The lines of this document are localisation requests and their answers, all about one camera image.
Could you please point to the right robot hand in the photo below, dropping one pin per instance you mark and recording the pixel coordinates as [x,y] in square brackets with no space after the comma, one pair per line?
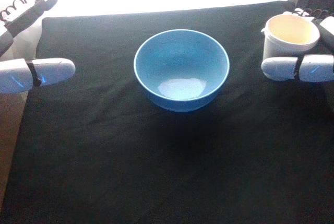
[315,68]

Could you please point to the white plastic cup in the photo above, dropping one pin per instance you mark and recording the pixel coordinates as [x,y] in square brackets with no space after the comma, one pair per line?
[279,47]

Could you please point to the blue bowl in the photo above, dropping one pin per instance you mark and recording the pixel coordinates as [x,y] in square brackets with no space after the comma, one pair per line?
[180,59]

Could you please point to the black table cloth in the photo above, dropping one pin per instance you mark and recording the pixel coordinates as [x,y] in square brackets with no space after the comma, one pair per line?
[167,161]

